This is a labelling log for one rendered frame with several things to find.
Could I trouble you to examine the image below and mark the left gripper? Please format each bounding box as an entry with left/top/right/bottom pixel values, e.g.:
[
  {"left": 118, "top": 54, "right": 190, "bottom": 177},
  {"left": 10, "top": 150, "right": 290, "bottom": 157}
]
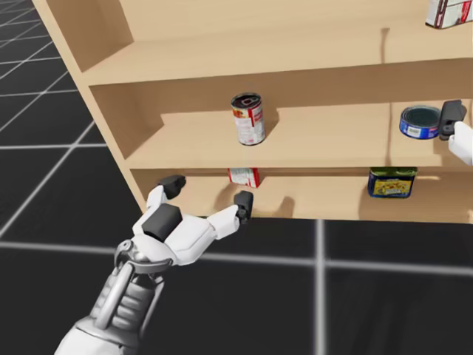
[{"left": 129, "top": 174, "right": 255, "bottom": 266}]

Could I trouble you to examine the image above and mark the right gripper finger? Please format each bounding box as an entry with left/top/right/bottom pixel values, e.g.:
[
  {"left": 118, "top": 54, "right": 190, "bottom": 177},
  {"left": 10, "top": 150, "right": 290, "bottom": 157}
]
[{"left": 438, "top": 99, "right": 473, "bottom": 167}]

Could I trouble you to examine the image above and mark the blue flat can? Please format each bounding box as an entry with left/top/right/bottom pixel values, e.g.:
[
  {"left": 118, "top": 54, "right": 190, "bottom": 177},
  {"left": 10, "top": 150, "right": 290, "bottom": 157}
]
[{"left": 398, "top": 105, "right": 443, "bottom": 141}]

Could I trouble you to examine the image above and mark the red and white carton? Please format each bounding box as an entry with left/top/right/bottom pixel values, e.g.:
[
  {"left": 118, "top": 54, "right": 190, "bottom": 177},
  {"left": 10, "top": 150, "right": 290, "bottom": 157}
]
[
  {"left": 227, "top": 167, "right": 262, "bottom": 189},
  {"left": 424, "top": 0, "right": 473, "bottom": 30}
]

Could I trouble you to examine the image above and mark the green and blue rectangular can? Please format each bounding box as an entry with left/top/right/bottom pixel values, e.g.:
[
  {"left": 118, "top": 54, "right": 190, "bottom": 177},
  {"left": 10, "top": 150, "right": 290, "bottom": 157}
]
[{"left": 367, "top": 166, "right": 418, "bottom": 200}]

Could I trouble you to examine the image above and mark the red and white can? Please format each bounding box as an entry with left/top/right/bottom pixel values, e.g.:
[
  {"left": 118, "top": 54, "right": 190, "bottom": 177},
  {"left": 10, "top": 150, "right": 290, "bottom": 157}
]
[{"left": 231, "top": 92, "right": 267, "bottom": 146}]

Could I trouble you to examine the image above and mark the pale wooden shelf unit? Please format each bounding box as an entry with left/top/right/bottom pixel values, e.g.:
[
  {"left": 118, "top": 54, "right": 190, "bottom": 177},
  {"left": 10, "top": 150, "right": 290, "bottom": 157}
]
[{"left": 31, "top": 0, "right": 473, "bottom": 225}]

